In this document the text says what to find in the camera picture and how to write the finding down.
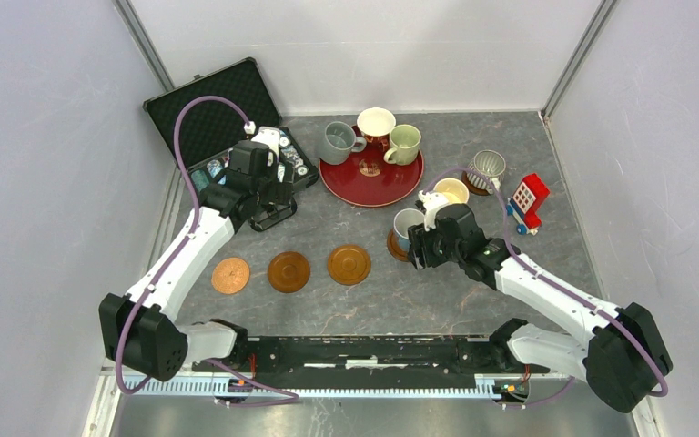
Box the cream ribbed mug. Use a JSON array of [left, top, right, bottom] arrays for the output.
[[434, 178, 470, 204]]

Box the wooden coaster four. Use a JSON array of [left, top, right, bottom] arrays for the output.
[[461, 172, 490, 196]]

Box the blue handled white mug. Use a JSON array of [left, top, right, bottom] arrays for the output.
[[392, 208, 424, 253]]

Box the wooden coaster two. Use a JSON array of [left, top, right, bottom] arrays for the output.
[[386, 229, 408, 262]]

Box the grey striped cup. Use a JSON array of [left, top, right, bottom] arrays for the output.
[[468, 150, 507, 194]]

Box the woven cork coaster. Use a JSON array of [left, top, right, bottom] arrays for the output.
[[210, 257, 250, 295]]

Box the wooden coaster three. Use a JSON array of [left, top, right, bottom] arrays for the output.
[[267, 251, 311, 293]]

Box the grey mug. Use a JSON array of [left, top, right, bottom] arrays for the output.
[[317, 121, 367, 165]]

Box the red round tray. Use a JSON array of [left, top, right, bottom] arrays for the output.
[[319, 126, 424, 208]]

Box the green mug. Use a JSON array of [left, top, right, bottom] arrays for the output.
[[383, 124, 421, 166]]

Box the wooden coaster five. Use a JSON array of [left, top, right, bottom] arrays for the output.
[[327, 244, 371, 286]]

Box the white bowl cup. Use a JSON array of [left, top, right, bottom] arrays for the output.
[[356, 107, 397, 151]]

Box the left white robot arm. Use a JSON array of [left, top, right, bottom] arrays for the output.
[[98, 137, 295, 394]]

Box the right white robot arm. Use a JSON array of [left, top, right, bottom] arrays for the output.
[[407, 204, 673, 413]]

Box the black foam-lined case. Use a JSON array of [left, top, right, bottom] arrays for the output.
[[143, 56, 320, 233]]

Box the red blue toy truck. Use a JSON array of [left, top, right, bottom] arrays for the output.
[[505, 173, 550, 235]]

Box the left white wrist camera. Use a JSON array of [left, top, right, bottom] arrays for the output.
[[243, 121, 281, 167]]

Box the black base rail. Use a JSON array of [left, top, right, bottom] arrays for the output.
[[222, 335, 548, 390]]

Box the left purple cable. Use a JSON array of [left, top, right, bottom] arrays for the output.
[[114, 95, 300, 409]]

